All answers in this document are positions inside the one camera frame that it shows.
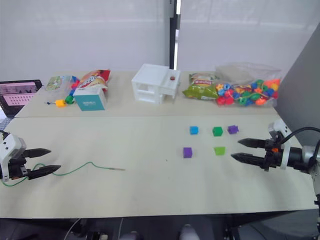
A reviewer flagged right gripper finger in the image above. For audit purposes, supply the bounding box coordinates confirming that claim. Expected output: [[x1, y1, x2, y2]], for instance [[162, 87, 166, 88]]
[[237, 137, 269, 149], [230, 152, 267, 169]]

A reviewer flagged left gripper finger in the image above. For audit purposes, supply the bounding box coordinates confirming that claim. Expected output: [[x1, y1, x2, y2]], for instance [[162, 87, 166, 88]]
[[26, 164, 62, 181], [23, 148, 52, 159]]

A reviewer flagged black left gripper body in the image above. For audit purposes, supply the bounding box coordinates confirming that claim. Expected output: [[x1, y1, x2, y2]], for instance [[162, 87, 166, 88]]
[[8, 156, 32, 181]]

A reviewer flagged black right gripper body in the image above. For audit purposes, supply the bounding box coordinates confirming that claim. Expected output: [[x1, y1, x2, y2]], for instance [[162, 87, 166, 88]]
[[263, 136, 285, 172]]

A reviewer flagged green lace with grey tip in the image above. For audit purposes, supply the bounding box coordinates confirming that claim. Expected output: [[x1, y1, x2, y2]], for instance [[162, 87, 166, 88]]
[[1, 161, 126, 187]]

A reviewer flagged clear bag of coloured beads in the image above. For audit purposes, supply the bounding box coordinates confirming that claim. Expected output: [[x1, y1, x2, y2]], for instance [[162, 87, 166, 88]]
[[215, 62, 282, 109]]

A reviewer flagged black laptop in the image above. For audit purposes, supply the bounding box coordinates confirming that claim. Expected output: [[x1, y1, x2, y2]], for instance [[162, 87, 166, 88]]
[[0, 79, 44, 126]]

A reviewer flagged purple cube block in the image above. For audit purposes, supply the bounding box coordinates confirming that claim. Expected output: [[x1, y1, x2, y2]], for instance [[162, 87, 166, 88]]
[[182, 146, 194, 159]]

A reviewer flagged clear bag with printed card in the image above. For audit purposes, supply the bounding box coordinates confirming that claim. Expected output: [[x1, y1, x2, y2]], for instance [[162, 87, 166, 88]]
[[44, 74, 81, 97]]

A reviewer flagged grey partition panel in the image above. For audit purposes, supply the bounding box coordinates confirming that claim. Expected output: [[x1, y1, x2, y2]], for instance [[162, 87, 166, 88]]
[[274, 23, 320, 149]]

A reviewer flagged teal cardboard box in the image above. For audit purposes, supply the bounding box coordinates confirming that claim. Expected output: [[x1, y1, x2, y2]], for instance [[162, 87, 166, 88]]
[[72, 87, 109, 112]]

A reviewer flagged green chips bag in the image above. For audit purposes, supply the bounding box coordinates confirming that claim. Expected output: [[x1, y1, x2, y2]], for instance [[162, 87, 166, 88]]
[[181, 72, 221, 101]]

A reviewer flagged red chips bag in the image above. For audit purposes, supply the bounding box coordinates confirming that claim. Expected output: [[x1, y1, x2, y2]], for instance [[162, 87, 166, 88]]
[[75, 69, 112, 92]]

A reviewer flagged white miniature cabinet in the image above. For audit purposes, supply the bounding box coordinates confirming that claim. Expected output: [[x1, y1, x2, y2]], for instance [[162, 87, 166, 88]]
[[131, 63, 182, 105]]

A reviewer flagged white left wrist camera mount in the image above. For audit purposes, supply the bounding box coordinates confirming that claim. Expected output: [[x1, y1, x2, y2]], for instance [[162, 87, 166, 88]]
[[0, 132, 27, 182]]

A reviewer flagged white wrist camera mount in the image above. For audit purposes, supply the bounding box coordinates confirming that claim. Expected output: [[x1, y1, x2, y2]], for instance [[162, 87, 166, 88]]
[[0, 132, 27, 182], [267, 119, 292, 171]]

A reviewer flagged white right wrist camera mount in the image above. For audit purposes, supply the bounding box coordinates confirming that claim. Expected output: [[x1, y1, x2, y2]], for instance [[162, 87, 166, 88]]
[[267, 119, 292, 171]]

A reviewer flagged black window post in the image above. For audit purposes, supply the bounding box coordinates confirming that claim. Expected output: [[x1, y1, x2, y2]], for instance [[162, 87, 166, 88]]
[[168, 0, 182, 71]]

